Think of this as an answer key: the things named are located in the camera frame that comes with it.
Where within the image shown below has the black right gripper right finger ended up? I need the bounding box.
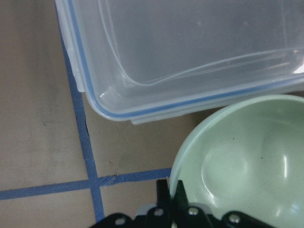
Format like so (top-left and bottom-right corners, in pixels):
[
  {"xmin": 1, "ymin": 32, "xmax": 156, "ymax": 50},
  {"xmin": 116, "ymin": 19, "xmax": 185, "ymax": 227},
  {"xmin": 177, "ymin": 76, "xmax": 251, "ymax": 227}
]
[{"xmin": 172, "ymin": 180, "xmax": 189, "ymax": 214}]

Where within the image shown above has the light green bowl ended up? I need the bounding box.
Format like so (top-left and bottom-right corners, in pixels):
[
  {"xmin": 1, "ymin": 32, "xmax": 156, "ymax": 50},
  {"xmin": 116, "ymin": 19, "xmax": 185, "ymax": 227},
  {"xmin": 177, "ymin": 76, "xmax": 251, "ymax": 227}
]
[{"xmin": 170, "ymin": 95, "xmax": 304, "ymax": 228}]

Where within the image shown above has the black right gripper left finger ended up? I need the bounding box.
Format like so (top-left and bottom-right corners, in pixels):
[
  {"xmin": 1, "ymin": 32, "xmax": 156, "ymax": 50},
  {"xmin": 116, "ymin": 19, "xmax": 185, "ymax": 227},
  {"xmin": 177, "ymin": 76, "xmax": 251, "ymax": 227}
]
[{"xmin": 156, "ymin": 179, "xmax": 171, "ymax": 214}]

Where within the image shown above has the clear plastic food container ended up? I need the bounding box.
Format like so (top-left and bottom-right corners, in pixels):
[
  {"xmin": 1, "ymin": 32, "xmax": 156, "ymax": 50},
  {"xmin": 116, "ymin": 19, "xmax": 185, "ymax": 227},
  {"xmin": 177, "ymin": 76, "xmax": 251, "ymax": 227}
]
[{"xmin": 55, "ymin": 0, "xmax": 304, "ymax": 124}]

